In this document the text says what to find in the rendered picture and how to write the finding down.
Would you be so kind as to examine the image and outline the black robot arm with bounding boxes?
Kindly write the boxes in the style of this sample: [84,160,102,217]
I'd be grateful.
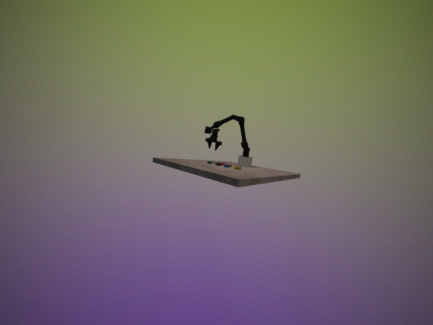
[205,114,250,157]

